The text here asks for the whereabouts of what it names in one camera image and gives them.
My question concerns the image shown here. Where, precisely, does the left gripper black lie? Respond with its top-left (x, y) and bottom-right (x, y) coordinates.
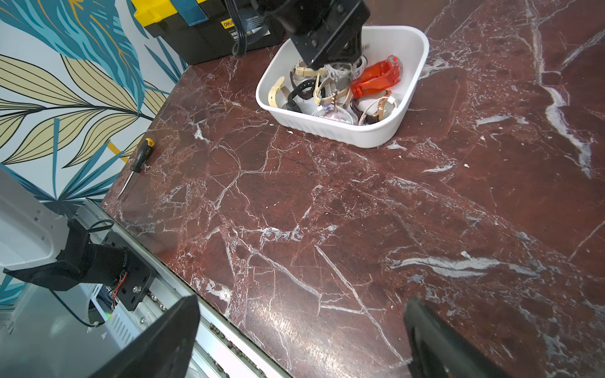
top-left (264, 0), bottom-right (370, 69)

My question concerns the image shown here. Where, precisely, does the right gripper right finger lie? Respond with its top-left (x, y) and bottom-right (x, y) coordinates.
top-left (403, 297), bottom-right (509, 377)

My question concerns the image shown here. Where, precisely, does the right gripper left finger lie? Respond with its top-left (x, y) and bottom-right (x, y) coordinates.
top-left (92, 295), bottom-right (200, 377)

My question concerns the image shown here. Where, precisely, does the pink white watch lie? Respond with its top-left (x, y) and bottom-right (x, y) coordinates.
top-left (312, 103), bottom-right (359, 124)

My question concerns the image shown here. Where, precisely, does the small cream watch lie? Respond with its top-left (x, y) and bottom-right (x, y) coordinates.
top-left (267, 77), bottom-right (291, 110)

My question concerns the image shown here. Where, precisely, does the cream square-face watch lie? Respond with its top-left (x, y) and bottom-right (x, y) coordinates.
top-left (291, 60), bottom-right (327, 80)

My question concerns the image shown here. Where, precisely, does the dark brown leather watch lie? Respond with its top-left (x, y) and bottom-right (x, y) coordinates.
top-left (351, 90), bottom-right (398, 125)

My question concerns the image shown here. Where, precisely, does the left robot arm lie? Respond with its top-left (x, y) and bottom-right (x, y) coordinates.
top-left (1, 1), bottom-right (370, 291)

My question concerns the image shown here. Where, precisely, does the white plastic storage box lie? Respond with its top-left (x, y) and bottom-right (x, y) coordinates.
top-left (255, 25), bottom-right (430, 148)

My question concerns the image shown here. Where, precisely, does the yellow and black toolbox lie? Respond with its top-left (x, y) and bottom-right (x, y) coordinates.
top-left (129, 0), bottom-right (285, 66)

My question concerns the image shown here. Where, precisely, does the black yellow screwdriver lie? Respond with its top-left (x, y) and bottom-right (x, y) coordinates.
top-left (118, 138), bottom-right (155, 198)

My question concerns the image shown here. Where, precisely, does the aluminium front rail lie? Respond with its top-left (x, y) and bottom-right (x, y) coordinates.
top-left (0, 198), bottom-right (294, 378)

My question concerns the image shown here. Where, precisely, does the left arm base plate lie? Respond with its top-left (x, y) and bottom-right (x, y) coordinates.
top-left (102, 232), bottom-right (158, 311)

